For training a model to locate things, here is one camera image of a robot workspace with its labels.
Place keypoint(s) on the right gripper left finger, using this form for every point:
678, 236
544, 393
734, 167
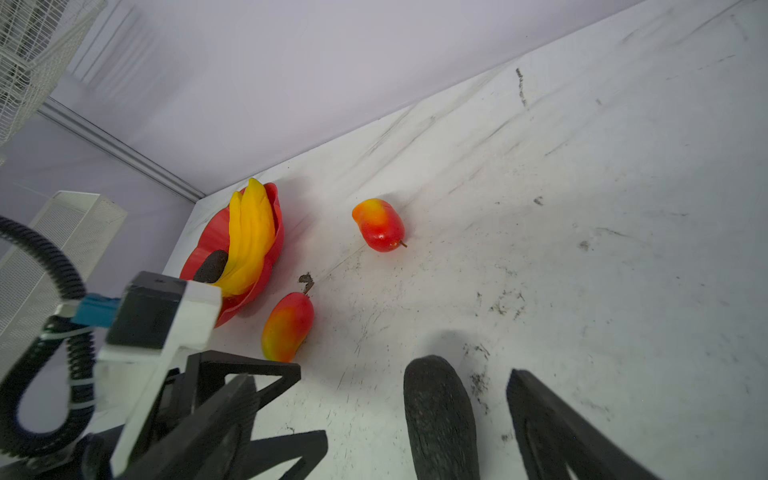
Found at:
209, 444

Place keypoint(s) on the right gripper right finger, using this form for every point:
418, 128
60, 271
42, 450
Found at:
556, 442

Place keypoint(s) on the red-yellow fake mango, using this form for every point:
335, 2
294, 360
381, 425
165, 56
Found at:
287, 327

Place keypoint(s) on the yellow fake banana bunch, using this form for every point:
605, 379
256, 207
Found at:
251, 234

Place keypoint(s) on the red-orange fake mango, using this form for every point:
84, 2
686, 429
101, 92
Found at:
380, 225

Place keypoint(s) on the red flower-shaped fruit bowl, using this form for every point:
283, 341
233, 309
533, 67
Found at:
215, 237

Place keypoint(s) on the small brown leaf debris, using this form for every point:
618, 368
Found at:
307, 281

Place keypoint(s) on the white mesh two-tier shelf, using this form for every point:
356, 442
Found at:
82, 225

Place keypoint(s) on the white wire basket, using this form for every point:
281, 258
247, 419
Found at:
39, 38

